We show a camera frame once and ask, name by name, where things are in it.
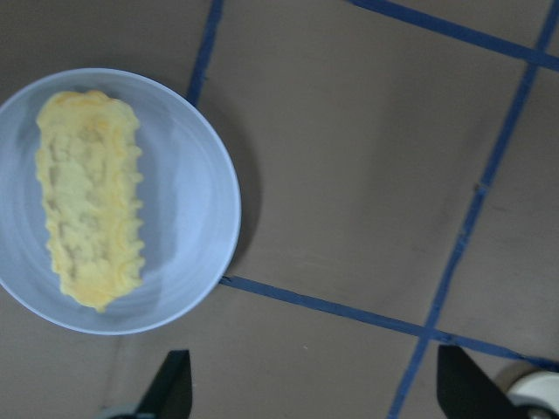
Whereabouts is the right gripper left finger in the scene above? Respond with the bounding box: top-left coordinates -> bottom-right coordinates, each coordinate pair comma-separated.
100,349 -> 194,419

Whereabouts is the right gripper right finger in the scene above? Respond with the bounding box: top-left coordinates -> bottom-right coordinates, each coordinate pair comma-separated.
437,345 -> 533,419

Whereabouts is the blue plate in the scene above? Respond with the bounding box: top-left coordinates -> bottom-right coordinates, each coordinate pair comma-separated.
1,68 -> 241,335

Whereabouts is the yellow bread loaf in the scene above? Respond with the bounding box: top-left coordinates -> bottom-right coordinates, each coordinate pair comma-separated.
36,90 -> 144,313

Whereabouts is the white rectangular tray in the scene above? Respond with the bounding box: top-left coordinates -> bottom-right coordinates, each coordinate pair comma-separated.
495,361 -> 558,418

